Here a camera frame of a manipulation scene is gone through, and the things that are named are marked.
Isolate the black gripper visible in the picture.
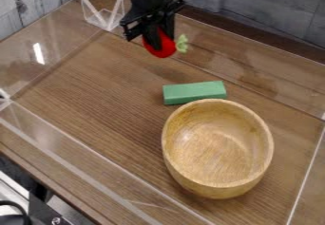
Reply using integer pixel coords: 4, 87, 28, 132
119, 0, 184, 50

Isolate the red felt strawberry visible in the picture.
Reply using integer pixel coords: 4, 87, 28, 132
142, 29, 188, 58

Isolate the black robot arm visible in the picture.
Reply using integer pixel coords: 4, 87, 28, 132
119, 0, 184, 51

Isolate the green rectangular block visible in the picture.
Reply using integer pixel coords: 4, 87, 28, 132
162, 81, 227, 105

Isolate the wooden bowl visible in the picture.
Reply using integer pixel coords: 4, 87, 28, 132
162, 99, 274, 199

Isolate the clear acrylic corner bracket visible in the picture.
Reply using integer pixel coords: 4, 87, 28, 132
80, 0, 126, 31

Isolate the clear acrylic enclosure wall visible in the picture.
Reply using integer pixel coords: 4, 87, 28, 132
0, 0, 325, 225

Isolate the black metal mount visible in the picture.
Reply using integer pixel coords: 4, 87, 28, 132
28, 194, 73, 225

